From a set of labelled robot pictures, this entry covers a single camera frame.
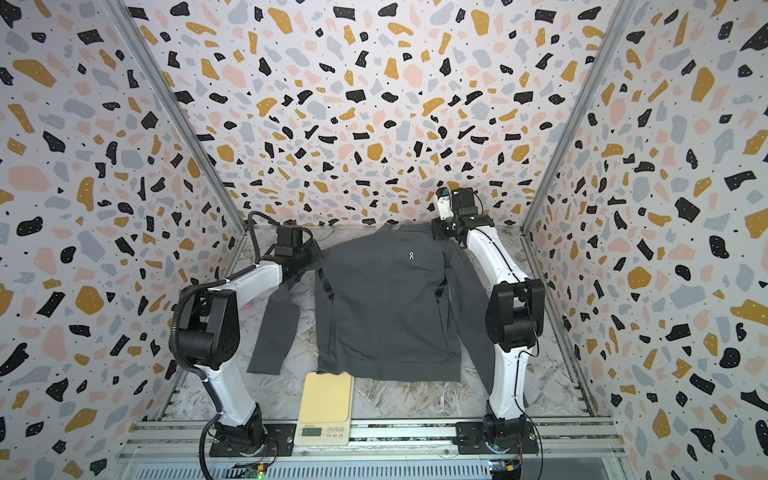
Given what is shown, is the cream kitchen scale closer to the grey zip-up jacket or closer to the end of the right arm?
the grey zip-up jacket

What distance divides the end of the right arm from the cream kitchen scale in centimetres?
48

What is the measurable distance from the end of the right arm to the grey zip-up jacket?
0.02m

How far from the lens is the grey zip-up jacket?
2.81 ft

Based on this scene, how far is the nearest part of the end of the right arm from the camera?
27.6 inches

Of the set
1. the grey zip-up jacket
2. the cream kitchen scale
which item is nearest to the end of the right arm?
the grey zip-up jacket

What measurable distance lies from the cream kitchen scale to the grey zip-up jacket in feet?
0.05

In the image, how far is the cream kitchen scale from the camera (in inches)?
29.3
